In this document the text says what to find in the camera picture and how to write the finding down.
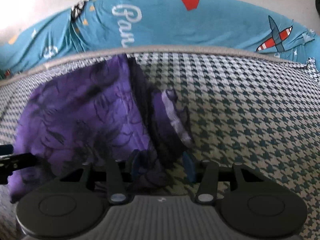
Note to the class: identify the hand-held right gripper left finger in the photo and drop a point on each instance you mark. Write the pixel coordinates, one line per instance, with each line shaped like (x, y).
(135, 162)

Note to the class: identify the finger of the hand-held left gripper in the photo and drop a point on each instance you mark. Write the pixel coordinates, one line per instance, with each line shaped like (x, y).
(5, 149)
(15, 162)

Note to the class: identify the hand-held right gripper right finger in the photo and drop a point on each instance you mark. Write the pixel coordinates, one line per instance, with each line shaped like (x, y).
(188, 166)

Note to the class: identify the houndstooth bed mat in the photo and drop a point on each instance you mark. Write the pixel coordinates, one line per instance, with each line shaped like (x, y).
(250, 117)

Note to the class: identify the purple floral garment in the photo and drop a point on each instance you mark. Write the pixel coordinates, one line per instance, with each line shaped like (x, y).
(75, 120)

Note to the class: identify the blue printed bed sheet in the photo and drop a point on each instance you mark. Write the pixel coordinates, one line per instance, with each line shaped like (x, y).
(175, 25)

